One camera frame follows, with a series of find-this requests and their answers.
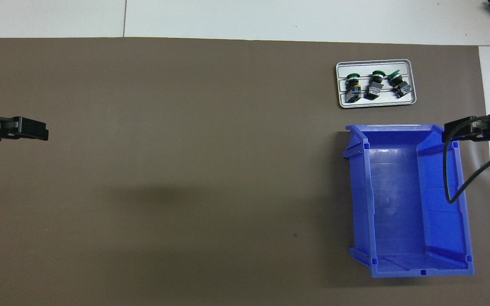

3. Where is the brown table mat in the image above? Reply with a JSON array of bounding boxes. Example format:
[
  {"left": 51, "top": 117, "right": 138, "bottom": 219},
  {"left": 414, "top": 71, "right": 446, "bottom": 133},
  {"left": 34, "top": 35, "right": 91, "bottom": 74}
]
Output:
[{"left": 0, "top": 37, "right": 490, "bottom": 306}]

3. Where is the green push button switch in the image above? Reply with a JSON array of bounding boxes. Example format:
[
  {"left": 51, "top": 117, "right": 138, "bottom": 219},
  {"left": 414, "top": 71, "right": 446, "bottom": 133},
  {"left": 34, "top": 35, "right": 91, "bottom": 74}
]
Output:
[
  {"left": 387, "top": 70, "right": 413, "bottom": 99},
  {"left": 346, "top": 73, "right": 363, "bottom": 104},
  {"left": 365, "top": 70, "right": 386, "bottom": 101}
]

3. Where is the blue plastic storage bin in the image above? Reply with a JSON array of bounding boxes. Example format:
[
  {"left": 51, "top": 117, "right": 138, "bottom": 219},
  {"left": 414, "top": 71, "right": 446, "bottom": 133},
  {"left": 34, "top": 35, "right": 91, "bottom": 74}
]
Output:
[{"left": 342, "top": 123, "right": 475, "bottom": 279}]

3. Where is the grey metal tray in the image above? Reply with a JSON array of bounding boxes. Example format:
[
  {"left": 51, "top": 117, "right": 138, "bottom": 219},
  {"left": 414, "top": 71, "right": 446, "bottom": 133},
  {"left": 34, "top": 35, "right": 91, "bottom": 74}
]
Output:
[{"left": 336, "top": 59, "right": 417, "bottom": 109}]

